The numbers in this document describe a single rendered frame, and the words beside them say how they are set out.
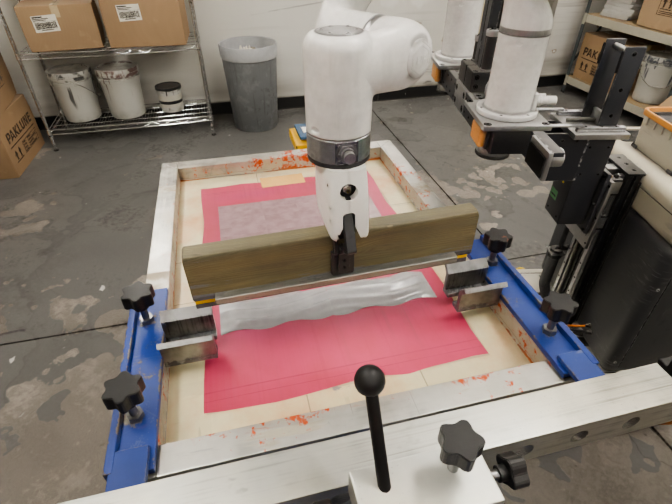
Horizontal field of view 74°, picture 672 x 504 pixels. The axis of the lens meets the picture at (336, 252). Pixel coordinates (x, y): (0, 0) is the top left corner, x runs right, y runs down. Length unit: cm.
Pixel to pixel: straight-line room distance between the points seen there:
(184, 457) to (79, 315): 185
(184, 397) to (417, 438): 32
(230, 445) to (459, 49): 117
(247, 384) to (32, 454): 139
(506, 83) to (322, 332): 61
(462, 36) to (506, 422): 109
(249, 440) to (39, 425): 152
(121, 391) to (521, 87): 86
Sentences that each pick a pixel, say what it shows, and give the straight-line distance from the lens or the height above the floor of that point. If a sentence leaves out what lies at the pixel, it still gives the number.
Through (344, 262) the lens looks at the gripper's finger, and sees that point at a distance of 60.
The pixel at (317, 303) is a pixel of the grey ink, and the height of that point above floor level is 96.
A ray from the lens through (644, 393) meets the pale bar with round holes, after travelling 64.
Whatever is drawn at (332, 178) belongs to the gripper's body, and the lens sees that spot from 51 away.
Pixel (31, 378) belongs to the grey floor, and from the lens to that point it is 220.
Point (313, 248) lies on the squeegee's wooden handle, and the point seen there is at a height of 112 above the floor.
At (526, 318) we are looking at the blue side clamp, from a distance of 72.
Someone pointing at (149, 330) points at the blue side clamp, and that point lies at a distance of 70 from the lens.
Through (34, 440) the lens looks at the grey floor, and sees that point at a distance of 200.
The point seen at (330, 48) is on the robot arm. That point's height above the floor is 137.
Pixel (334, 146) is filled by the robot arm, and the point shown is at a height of 127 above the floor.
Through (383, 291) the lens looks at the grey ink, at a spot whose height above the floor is 96.
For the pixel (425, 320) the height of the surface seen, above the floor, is 96.
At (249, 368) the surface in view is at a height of 96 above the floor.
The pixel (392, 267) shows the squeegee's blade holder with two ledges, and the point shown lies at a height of 108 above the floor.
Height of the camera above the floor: 148
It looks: 37 degrees down
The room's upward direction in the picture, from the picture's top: straight up
